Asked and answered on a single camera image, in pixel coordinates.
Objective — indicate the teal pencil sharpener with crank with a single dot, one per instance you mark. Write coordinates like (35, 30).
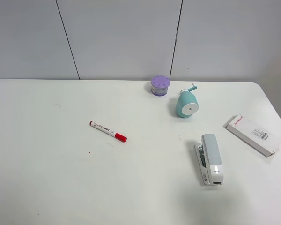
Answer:
(187, 104)

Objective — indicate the white grey stapler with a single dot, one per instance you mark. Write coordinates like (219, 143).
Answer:
(209, 159)

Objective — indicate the purple lidded small jar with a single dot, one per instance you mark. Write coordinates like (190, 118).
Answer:
(159, 85)

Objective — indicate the red white marker pen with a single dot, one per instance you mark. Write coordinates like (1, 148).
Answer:
(108, 131)

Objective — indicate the white flat cardboard box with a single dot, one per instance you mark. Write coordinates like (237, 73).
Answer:
(254, 135)

